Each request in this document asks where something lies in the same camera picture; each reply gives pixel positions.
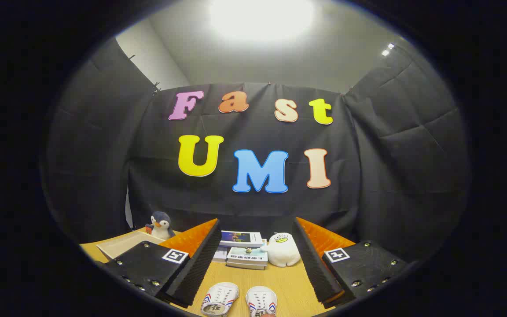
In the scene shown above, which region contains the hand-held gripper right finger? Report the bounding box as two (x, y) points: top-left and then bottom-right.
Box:
(292, 217), (408, 309)

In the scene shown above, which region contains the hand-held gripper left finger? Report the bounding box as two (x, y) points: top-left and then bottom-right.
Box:
(102, 218), (222, 309)

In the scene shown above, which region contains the white canvas shoe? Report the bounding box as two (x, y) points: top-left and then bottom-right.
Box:
(246, 286), (278, 317)
(201, 282), (239, 317)

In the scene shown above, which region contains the beige fabric storage box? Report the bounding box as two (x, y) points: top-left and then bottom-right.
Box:
(96, 231), (166, 261)

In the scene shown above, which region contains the white duck plush toy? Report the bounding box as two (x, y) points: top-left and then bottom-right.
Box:
(260, 232), (301, 268)

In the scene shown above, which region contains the book with blue cover picture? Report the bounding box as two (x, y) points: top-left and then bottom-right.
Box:
(220, 230), (264, 248)

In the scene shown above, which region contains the dark grey book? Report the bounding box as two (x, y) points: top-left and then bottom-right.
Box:
(226, 262), (267, 270)

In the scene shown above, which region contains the thick book with sky cover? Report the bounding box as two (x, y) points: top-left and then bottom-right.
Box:
(226, 247), (268, 265)

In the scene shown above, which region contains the penguin plush toy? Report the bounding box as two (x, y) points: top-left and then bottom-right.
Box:
(145, 211), (176, 240)

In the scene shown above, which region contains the black backdrop cloth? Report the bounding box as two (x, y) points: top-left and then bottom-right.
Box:
(40, 37), (472, 260)

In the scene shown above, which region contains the round ceiling light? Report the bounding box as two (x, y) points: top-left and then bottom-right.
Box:
(209, 0), (316, 42)

